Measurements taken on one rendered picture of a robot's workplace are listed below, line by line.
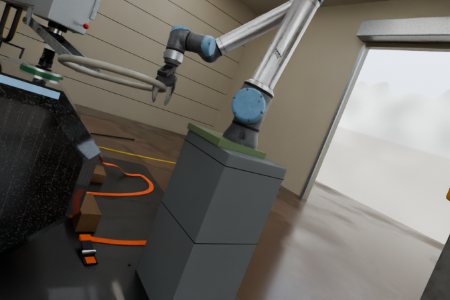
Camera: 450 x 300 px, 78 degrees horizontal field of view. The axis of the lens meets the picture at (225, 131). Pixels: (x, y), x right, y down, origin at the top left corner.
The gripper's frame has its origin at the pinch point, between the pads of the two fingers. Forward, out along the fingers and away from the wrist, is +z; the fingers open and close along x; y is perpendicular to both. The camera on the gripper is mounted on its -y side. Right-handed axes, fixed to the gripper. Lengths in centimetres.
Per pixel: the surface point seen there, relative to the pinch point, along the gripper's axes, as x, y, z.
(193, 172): -24.1, 4.4, 28.8
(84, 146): 28.2, -1.0, 30.0
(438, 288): -75, -85, 21
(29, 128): 44, -17, 26
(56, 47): 66, 18, -14
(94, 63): 21.9, -24.6, -6.2
